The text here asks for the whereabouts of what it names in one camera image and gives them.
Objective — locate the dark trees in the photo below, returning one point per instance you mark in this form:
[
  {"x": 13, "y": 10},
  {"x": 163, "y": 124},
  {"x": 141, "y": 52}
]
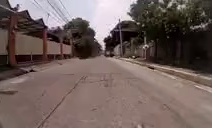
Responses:
[{"x": 82, "y": 38}]

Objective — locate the utility pole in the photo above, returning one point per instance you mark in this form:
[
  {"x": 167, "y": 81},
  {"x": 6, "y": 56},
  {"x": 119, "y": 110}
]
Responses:
[{"x": 120, "y": 38}]

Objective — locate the raised pavement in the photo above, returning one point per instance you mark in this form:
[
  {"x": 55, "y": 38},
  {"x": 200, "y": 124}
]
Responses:
[{"x": 17, "y": 68}]

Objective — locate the grey concrete road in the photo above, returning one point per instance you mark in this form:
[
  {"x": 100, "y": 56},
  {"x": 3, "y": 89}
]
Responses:
[{"x": 104, "y": 96}]

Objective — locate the roofed shelter with red posts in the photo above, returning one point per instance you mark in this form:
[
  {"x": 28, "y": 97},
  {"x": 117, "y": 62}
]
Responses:
[{"x": 14, "y": 26}]

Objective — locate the raised concrete kerb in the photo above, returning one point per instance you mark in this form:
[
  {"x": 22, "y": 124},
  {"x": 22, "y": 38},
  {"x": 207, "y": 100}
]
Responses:
[{"x": 174, "y": 71}]

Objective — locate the dark fence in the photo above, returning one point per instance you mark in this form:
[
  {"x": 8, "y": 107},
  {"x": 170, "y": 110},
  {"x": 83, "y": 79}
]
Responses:
[{"x": 187, "y": 50}]

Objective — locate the pale boundary wall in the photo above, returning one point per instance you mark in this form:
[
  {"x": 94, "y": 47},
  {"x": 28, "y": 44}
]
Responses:
[{"x": 27, "y": 45}]

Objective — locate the large leafy trees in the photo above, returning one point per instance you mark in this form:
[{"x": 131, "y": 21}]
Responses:
[{"x": 170, "y": 16}]

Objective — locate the vehicle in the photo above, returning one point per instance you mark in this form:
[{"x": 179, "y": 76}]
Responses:
[{"x": 109, "y": 53}]

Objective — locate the building with dark roof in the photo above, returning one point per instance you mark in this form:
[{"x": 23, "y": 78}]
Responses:
[{"x": 125, "y": 33}]

